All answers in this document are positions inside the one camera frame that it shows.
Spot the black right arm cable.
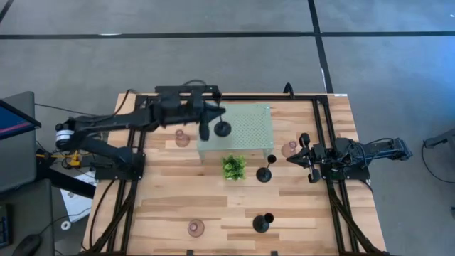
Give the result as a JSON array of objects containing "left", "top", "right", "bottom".
[{"left": 355, "top": 137, "right": 395, "bottom": 168}]

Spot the tall black candlestick holder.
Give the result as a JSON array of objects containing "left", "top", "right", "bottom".
[
  {"left": 252, "top": 212, "right": 275, "bottom": 234},
  {"left": 214, "top": 116, "right": 232, "bottom": 138},
  {"left": 256, "top": 154, "right": 277, "bottom": 183}
]

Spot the grey chair leg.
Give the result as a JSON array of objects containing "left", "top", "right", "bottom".
[{"left": 423, "top": 128, "right": 455, "bottom": 150}]

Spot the black bar mount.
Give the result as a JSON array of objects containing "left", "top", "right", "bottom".
[{"left": 155, "top": 85, "right": 221, "bottom": 95}]

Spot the black table cable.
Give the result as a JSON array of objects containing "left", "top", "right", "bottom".
[{"left": 88, "top": 179, "right": 118, "bottom": 250}]

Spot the pink ribbed glass candle holder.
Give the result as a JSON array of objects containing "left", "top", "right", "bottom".
[
  {"left": 280, "top": 140, "right": 298, "bottom": 159},
  {"left": 187, "top": 218, "right": 205, "bottom": 238},
  {"left": 174, "top": 129, "right": 191, "bottom": 148}
]

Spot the black keyboard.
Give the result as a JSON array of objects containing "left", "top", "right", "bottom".
[{"left": 0, "top": 203, "right": 12, "bottom": 249}]

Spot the thin black cable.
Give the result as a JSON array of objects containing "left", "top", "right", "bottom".
[{"left": 34, "top": 102, "right": 107, "bottom": 119}]

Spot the white paper sheet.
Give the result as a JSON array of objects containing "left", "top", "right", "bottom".
[{"left": 59, "top": 170, "right": 97, "bottom": 223}]

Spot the black computer mouse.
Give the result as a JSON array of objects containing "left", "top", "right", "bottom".
[{"left": 11, "top": 233, "right": 43, "bottom": 256}]

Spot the yellow clamp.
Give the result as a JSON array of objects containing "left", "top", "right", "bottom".
[{"left": 37, "top": 151, "right": 82, "bottom": 168}]

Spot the black floor cable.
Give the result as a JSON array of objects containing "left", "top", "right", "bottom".
[{"left": 421, "top": 141, "right": 455, "bottom": 185}]

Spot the grey desk panel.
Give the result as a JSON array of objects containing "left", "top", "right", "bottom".
[{"left": 0, "top": 91, "right": 36, "bottom": 193}]

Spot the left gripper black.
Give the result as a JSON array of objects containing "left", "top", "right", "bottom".
[{"left": 191, "top": 91, "right": 227, "bottom": 142}]

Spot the green perforated metal shelf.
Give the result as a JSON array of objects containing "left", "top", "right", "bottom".
[{"left": 196, "top": 102, "right": 275, "bottom": 165}]

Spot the black aluminium table frame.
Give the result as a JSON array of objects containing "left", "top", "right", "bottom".
[{"left": 81, "top": 92, "right": 388, "bottom": 256}]

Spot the green plant in white pot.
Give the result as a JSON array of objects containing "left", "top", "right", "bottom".
[{"left": 220, "top": 153, "right": 247, "bottom": 182}]

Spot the dark computer monitor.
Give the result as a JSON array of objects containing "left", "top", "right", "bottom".
[{"left": 0, "top": 99, "right": 42, "bottom": 142}]

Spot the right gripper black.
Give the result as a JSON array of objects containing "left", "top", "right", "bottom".
[{"left": 286, "top": 133, "right": 326, "bottom": 184}]

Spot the dark grey desk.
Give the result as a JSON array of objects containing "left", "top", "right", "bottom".
[{"left": 0, "top": 179, "right": 55, "bottom": 256}]

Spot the black support beam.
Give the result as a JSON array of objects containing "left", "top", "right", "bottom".
[{"left": 35, "top": 165, "right": 97, "bottom": 199}]

